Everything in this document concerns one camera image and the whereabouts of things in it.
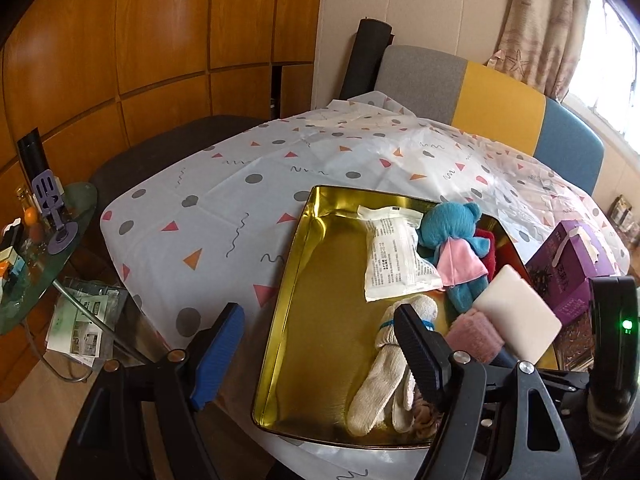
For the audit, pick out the black rolled mat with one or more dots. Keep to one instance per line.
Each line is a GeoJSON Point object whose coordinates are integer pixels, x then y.
{"type": "Point", "coordinates": [365, 60]}

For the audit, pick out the purple phone stand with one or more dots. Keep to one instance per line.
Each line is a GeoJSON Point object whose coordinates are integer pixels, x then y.
{"type": "Point", "coordinates": [50, 200]}

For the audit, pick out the orange fruit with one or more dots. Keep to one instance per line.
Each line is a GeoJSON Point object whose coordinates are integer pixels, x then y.
{"type": "Point", "coordinates": [31, 216]}

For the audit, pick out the stack of paper packets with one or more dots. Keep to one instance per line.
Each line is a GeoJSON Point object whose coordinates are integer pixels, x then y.
{"type": "Point", "coordinates": [80, 320]}

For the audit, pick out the black cylinder bottle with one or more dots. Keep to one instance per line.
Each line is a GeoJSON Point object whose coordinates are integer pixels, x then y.
{"type": "Point", "coordinates": [32, 155]}

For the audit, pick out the beige curtain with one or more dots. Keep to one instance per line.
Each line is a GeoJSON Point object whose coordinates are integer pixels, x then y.
{"type": "Point", "coordinates": [545, 20]}

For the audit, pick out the dark printed flat lid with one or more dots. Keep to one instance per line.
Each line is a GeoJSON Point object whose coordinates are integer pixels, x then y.
{"type": "Point", "coordinates": [575, 350]}

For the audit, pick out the teal white small box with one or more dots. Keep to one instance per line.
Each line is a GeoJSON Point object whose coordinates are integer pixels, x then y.
{"type": "Point", "coordinates": [11, 262]}

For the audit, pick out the blue teddy bear pink cape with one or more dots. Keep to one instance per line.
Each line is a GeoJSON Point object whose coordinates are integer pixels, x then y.
{"type": "Point", "coordinates": [445, 225]}

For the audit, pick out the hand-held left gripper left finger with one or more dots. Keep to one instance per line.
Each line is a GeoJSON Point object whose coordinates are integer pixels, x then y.
{"type": "Point", "coordinates": [220, 355]}

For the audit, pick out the grey yellow blue chair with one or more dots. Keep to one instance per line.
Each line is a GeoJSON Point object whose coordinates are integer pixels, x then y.
{"type": "Point", "coordinates": [500, 90]}

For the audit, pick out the white plastic packet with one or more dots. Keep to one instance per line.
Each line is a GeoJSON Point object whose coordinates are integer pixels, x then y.
{"type": "Point", "coordinates": [395, 260]}

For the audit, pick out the wooden wall cabinet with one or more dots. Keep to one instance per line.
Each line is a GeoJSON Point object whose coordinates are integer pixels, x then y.
{"type": "Point", "coordinates": [150, 35]}

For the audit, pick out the white sponge block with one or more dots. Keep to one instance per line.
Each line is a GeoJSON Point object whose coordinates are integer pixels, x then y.
{"type": "Point", "coordinates": [515, 310]}

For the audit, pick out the patterned plastic tablecloth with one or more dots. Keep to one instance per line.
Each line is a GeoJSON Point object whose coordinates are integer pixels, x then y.
{"type": "Point", "coordinates": [240, 195]}

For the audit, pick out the window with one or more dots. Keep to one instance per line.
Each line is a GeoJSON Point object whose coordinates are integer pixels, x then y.
{"type": "Point", "coordinates": [610, 85]}

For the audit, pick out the round glass side table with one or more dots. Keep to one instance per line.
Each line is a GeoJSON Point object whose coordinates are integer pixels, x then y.
{"type": "Point", "coordinates": [80, 200]}

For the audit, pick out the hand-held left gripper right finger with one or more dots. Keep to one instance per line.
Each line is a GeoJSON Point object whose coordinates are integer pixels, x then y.
{"type": "Point", "coordinates": [417, 355]}

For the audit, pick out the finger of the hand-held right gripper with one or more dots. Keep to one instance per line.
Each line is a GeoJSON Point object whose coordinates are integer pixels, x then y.
{"type": "Point", "coordinates": [565, 381]}

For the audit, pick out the pink towel blue band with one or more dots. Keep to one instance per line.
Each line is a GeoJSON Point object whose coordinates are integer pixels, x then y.
{"type": "Point", "coordinates": [472, 337]}

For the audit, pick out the gold metal tray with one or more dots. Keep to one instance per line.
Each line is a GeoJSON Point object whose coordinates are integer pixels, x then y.
{"type": "Point", "coordinates": [320, 310]}

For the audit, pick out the clear organiser with small items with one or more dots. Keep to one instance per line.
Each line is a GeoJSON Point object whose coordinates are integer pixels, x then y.
{"type": "Point", "coordinates": [624, 215]}

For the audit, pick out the purple cardboard box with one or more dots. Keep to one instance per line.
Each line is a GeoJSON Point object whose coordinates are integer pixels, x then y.
{"type": "Point", "coordinates": [555, 270]}

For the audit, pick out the red cloth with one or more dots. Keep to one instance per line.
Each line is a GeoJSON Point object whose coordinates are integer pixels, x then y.
{"type": "Point", "coordinates": [487, 255]}

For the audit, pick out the white knit socks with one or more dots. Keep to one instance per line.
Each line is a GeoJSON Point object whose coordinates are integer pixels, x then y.
{"type": "Point", "coordinates": [380, 375]}

